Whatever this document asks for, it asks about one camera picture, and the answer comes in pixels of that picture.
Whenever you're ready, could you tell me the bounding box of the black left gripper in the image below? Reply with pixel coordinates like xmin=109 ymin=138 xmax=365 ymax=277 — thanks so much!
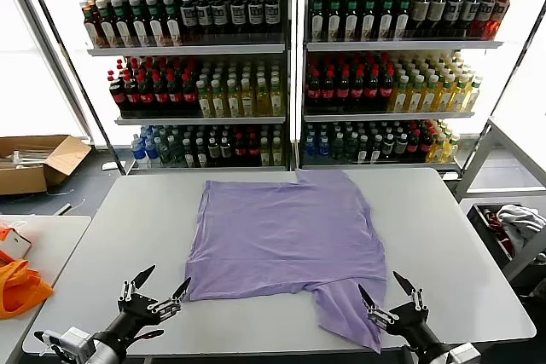
xmin=94 ymin=264 xmax=193 ymax=350

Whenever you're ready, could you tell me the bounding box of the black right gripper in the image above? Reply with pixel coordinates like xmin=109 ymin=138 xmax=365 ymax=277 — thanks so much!
xmin=357 ymin=270 xmax=444 ymax=356

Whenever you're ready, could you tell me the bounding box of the purple printed t-shirt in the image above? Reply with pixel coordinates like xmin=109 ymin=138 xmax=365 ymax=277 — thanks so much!
xmin=183 ymin=168 xmax=388 ymax=355

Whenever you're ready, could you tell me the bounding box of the black storage bin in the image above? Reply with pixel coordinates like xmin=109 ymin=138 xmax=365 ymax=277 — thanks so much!
xmin=467 ymin=203 xmax=546 ymax=280

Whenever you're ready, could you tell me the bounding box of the red garment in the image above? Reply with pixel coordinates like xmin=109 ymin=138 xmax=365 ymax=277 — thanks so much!
xmin=485 ymin=208 xmax=513 ymax=250

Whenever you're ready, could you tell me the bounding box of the orange fabric bag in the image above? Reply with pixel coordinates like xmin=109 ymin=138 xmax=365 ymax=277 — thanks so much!
xmin=0 ymin=257 xmax=55 ymax=321

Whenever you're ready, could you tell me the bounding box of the green tinted bottle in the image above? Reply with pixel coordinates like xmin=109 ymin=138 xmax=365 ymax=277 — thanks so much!
xmin=344 ymin=132 xmax=358 ymax=161
xmin=157 ymin=136 xmax=172 ymax=166
xmin=330 ymin=132 xmax=345 ymax=160
xmin=169 ymin=136 xmax=184 ymax=167

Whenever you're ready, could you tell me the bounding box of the white orange small carton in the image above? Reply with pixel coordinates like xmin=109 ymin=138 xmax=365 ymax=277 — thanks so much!
xmin=0 ymin=221 xmax=33 ymax=259

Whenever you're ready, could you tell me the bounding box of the white grey garment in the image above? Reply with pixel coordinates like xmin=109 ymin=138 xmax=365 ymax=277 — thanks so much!
xmin=494 ymin=204 xmax=546 ymax=254

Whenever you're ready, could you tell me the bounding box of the small yellow drink bottle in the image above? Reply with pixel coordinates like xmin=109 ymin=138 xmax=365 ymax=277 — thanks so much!
xmin=428 ymin=133 xmax=447 ymax=164
xmin=270 ymin=136 xmax=284 ymax=167
xmin=259 ymin=136 xmax=272 ymax=167
xmin=443 ymin=133 xmax=461 ymax=163

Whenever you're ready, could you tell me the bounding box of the small red label cola bottle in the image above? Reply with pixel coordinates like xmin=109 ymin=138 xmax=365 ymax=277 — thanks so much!
xmin=233 ymin=133 xmax=247 ymax=168
xmin=247 ymin=133 xmax=261 ymax=168

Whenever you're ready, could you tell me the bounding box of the open cardboard box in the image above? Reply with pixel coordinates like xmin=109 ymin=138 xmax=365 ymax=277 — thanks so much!
xmin=0 ymin=134 xmax=93 ymax=197

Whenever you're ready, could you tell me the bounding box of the white rods bundle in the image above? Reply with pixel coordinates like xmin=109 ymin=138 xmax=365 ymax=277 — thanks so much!
xmin=11 ymin=144 xmax=59 ymax=168

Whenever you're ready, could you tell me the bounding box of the red cap cola bottle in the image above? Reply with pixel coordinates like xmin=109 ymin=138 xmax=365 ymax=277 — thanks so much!
xmin=334 ymin=68 xmax=351 ymax=110
xmin=379 ymin=67 xmax=394 ymax=110
xmin=108 ymin=70 xmax=125 ymax=113
xmin=123 ymin=72 xmax=138 ymax=113
xmin=181 ymin=72 xmax=197 ymax=113
xmin=350 ymin=68 xmax=366 ymax=110
xmin=166 ymin=72 xmax=183 ymax=113
xmin=152 ymin=72 xmax=169 ymax=113
xmin=136 ymin=72 xmax=154 ymax=113
xmin=305 ymin=68 xmax=322 ymax=110
xmin=364 ymin=67 xmax=380 ymax=110
xmin=320 ymin=68 xmax=336 ymax=110

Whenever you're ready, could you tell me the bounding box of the yellow juice bottle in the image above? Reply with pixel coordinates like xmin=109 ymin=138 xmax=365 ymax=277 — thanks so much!
xmin=254 ymin=77 xmax=269 ymax=117
xmin=225 ymin=78 xmax=241 ymax=118
xmin=196 ymin=80 xmax=213 ymax=118
xmin=452 ymin=74 xmax=469 ymax=112
xmin=465 ymin=76 xmax=483 ymax=112
xmin=408 ymin=75 xmax=426 ymax=113
xmin=438 ymin=74 xmax=455 ymax=112
xmin=211 ymin=79 xmax=226 ymax=118
xmin=240 ymin=78 xmax=254 ymax=117
xmin=392 ymin=76 xmax=410 ymax=113
xmin=269 ymin=77 xmax=284 ymax=117
xmin=423 ymin=74 xmax=440 ymax=113

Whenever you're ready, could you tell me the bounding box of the black metal pole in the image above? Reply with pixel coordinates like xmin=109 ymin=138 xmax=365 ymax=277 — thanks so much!
xmin=17 ymin=0 xmax=127 ymax=176

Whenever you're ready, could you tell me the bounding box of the grey metal shelf unit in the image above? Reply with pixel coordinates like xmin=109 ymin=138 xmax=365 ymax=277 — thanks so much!
xmin=298 ymin=0 xmax=507 ymax=176
xmin=53 ymin=0 xmax=295 ymax=176

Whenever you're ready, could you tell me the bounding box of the dark tea bottle green band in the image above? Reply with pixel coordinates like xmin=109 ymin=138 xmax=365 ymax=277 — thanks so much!
xmin=129 ymin=0 xmax=148 ymax=47
xmin=146 ymin=0 xmax=166 ymax=46
xmin=96 ymin=0 xmax=115 ymax=48
xmin=112 ymin=0 xmax=131 ymax=47
xmin=163 ymin=0 xmax=182 ymax=45

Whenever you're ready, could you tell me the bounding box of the red tea bottle white label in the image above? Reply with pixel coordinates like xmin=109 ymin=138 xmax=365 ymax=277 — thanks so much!
xmin=84 ymin=4 xmax=102 ymax=49

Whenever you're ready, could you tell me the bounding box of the dark bottle black print label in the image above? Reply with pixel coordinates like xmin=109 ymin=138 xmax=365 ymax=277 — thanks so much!
xmin=179 ymin=0 xmax=197 ymax=36
xmin=461 ymin=0 xmax=479 ymax=38
xmin=444 ymin=0 xmax=463 ymax=38
xmin=195 ymin=0 xmax=212 ymax=36
xmin=247 ymin=0 xmax=263 ymax=35
xmin=264 ymin=0 xmax=280 ymax=34
xmin=211 ymin=0 xmax=228 ymax=35
xmin=229 ymin=0 xmax=247 ymax=35

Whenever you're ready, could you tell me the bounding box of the green cap dark bottle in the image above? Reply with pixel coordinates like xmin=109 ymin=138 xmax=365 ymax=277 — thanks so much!
xmin=361 ymin=0 xmax=378 ymax=41
xmin=394 ymin=0 xmax=411 ymax=40
xmin=309 ymin=0 xmax=326 ymax=41
xmin=343 ymin=0 xmax=360 ymax=41
xmin=326 ymin=0 xmax=343 ymax=41
xmin=378 ymin=0 xmax=394 ymax=40

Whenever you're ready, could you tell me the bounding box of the dark bottle beige label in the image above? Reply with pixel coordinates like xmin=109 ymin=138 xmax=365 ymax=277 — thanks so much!
xmin=411 ymin=0 xmax=430 ymax=39
xmin=427 ymin=0 xmax=446 ymax=38

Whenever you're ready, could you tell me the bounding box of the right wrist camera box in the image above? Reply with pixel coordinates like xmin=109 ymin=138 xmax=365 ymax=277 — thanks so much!
xmin=447 ymin=344 xmax=482 ymax=364

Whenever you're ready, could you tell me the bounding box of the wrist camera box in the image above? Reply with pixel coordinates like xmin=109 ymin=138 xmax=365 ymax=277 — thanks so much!
xmin=447 ymin=344 xmax=482 ymax=364
xmin=33 ymin=326 xmax=93 ymax=359

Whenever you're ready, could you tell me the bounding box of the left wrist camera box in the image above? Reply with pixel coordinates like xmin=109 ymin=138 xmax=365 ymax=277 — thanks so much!
xmin=33 ymin=326 xmax=93 ymax=359

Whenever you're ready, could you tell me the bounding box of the grey metal frame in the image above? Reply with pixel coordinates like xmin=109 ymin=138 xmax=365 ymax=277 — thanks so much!
xmin=451 ymin=115 xmax=546 ymax=203

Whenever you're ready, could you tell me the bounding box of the grey window post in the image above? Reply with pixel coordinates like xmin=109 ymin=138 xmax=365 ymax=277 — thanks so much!
xmin=0 ymin=0 xmax=94 ymax=144

